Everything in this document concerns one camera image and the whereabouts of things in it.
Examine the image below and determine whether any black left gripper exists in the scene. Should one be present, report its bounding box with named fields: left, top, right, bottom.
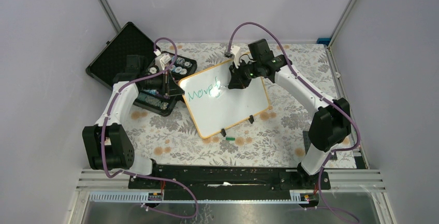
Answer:
left=142, top=68, right=184, bottom=96

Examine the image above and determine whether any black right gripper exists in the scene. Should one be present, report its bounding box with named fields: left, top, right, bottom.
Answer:
left=228, top=58, right=261, bottom=90

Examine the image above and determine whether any yellow framed whiteboard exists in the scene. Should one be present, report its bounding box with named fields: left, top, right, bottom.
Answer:
left=178, top=59, right=270, bottom=139

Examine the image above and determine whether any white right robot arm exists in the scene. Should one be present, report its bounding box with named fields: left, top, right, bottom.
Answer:
left=224, top=39, right=351, bottom=189

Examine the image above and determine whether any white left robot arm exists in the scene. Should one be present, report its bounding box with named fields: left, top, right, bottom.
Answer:
left=82, top=50, right=184, bottom=188

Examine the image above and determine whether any black poker chip case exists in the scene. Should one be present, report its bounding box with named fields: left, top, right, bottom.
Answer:
left=85, top=22, right=183, bottom=116

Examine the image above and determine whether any floral table mat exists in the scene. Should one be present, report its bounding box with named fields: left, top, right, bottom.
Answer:
left=123, top=43, right=337, bottom=168

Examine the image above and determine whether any grey lego baseplate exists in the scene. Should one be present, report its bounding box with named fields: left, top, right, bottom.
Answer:
left=302, top=131, right=311, bottom=153

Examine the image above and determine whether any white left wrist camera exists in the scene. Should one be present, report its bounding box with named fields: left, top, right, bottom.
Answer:
left=154, top=50, right=172, bottom=71

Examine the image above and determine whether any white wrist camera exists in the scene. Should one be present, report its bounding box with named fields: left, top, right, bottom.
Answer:
left=224, top=45, right=242, bottom=68
left=154, top=50, right=172, bottom=71

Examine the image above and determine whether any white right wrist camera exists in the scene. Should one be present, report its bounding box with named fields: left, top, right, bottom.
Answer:
left=224, top=45, right=242, bottom=68

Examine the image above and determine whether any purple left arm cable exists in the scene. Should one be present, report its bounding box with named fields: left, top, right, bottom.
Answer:
left=100, top=37, right=200, bottom=220

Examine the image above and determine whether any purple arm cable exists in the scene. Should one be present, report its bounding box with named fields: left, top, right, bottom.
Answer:
left=100, top=37, right=200, bottom=220
left=224, top=21, right=362, bottom=224

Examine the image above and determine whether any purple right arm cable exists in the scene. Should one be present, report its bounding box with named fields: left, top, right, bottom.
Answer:
left=224, top=21, right=362, bottom=224

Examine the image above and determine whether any blue corner bracket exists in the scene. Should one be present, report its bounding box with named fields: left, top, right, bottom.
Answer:
left=316, top=38, right=331, bottom=46

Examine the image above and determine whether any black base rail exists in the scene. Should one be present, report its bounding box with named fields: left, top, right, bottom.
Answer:
left=128, top=165, right=331, bottom=201

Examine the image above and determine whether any white slotted cable duct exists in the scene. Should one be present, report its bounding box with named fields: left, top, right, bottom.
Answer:
left=88, top=190, right=310, bottom=204

